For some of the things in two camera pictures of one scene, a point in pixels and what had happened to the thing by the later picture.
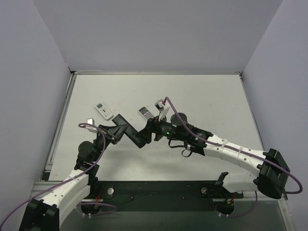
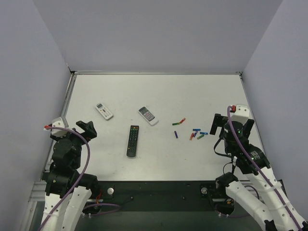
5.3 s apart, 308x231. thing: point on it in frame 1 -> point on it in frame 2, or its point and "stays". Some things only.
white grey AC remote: (146, 113) stays
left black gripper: (109, 134) -> (82, 133)
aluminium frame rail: (40, 186) stays
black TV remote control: (130, 131) -> (133, 141)
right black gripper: (153, 130) -> (221, 119)
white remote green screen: (103, 111) stays
